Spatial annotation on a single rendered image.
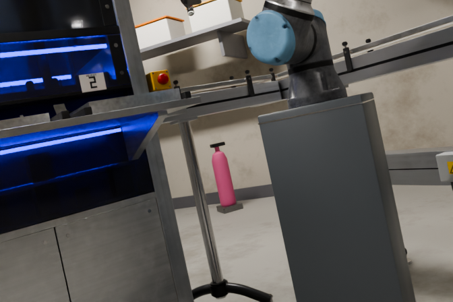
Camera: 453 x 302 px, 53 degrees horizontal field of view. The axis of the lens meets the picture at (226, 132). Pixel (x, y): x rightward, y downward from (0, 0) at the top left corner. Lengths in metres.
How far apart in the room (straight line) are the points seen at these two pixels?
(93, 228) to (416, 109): 3.11
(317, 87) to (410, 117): 3.04
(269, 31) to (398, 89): 3.17
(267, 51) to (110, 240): 0.90
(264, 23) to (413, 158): 0.91
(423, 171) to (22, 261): 1.35
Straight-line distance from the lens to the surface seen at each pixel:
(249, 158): 4.46
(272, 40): 1.00
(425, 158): 1.70
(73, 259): 1.59
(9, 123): 1.29
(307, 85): 1.12
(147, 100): 1.26
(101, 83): 1.62
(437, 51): 1.59
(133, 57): 1.68
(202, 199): 1.90
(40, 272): 1.58
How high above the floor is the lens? 0.79
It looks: 1 degrees down
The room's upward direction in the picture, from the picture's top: 12 degrees counter-clockwise
